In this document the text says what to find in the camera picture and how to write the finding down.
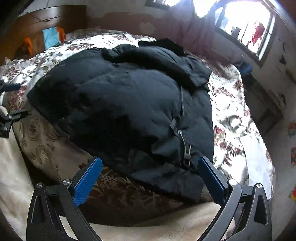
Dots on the blue backpack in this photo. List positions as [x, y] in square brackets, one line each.
[245, 68]

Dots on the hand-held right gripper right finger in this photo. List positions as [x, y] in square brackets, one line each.
[211, 180]

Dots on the colourful wall sticker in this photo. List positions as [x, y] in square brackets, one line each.
[292, 129]

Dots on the window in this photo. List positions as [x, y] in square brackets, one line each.
[245, 25]

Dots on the white cloth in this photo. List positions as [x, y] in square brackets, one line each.
[259, 162]

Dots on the black padded jacket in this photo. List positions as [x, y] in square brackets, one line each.
[129, 111]

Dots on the black wall decoration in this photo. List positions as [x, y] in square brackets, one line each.
[282, 60]

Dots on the beige blanket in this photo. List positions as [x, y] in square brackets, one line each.
[13, 166]

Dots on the red hanging garment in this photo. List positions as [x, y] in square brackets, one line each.
[258, 32]

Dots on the pink curtain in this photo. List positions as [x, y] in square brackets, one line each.
[198, 30]

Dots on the wooden headboard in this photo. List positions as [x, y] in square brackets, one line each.
[46, 18]

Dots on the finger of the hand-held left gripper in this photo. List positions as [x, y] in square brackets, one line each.
[10, 88]
[11, 118]

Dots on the orange blue brown pillow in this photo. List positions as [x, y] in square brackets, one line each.
[49, 37]

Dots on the floral quilt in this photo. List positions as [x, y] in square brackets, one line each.
[231, 111]

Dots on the wooden desk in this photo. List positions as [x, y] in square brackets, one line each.
[266, 104]

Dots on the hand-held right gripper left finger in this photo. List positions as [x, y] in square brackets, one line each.
[86, 183]

